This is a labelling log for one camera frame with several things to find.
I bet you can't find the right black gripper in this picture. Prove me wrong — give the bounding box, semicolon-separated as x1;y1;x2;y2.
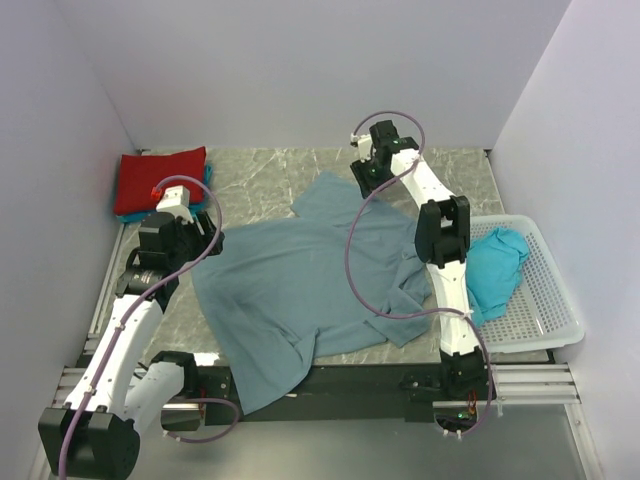
350;153;397;200

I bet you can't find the grey-blue t-shirt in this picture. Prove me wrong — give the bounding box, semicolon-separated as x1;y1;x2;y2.
192;172;431;413

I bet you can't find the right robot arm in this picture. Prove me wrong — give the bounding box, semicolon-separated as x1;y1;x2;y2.
350;120;495;401

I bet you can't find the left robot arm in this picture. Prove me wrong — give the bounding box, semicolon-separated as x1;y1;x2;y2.
38;211;224;479

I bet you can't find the teal folded t-shirt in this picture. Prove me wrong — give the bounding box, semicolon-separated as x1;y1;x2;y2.
116;163;213;224

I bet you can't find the red folded t-shirt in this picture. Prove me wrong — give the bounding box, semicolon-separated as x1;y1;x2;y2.
113;146;206;217

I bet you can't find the crumpled teal t-shirt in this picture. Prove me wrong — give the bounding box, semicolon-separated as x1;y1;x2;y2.
466;227;530;327

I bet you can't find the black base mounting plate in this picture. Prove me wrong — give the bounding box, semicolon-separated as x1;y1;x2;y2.
159;363;501;432

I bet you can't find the white perforated plastic basket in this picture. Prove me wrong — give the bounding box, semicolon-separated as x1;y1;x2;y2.
471;214;585;354

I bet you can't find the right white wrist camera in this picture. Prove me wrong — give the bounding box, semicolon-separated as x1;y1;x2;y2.
350;132;374;162

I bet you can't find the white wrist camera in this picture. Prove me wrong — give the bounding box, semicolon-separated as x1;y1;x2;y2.
151;186;194;224
350;132;374;162

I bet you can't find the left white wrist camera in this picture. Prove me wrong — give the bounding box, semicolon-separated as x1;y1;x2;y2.
151;186;194;224

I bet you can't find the aluminium frame rail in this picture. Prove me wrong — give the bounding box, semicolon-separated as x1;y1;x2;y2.
47;363;584;411

